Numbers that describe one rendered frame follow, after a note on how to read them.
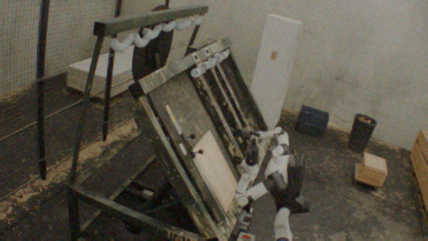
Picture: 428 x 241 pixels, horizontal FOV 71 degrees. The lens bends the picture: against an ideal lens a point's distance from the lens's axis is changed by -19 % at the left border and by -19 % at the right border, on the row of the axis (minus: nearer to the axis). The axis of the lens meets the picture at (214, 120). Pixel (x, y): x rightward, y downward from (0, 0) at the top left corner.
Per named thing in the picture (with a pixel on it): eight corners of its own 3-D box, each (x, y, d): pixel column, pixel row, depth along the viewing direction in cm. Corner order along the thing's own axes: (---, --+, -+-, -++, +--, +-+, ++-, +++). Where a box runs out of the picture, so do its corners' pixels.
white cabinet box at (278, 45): (272, 130, 670) (298, 23, 589) (242, 120, 685) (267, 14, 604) (278, 120, 724) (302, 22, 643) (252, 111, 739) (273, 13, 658)
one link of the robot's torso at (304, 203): (310, 207, 287) (309, 189, 282) (309, 216, 275) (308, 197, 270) (278, 209, 296) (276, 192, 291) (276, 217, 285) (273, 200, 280)
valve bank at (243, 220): (241, 254, 279) (248, 234, 269) (225, 249, 282) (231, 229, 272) (253, 222, 324) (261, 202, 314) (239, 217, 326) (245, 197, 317)
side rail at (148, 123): (204, 238, 251) (216, 236, 247) (127, 103, 231) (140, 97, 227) (206, 234, 257) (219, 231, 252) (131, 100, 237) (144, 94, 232)
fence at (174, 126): (221, 218, 271) (225, 217, 270) (160, 109, 254) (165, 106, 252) (222, 215, 276) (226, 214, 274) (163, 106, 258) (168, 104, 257)
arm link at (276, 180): (271, 193, 260) (287, 183, 258) (269, 195, 252) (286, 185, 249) (263, 180, 263) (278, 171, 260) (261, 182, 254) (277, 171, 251)
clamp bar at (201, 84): (242, 177, 333) (265, 169, 323) (181, 59, 311) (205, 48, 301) (243, 172, 342) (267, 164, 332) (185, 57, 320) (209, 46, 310)
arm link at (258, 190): (242, 200, 270) (267, 185, 265) (243, 210, 258) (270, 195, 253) (233, 191, 266) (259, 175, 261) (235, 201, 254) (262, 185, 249)
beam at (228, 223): (211, 250, 253) (224, 248, 249) (204, 238, 251) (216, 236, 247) (264, 139, 451) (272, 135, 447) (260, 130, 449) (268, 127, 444)
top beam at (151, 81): (134, 100, 229) (145, 94, 225) (127, 86, 227) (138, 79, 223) (225, 47, 426) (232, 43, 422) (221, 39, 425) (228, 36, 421)
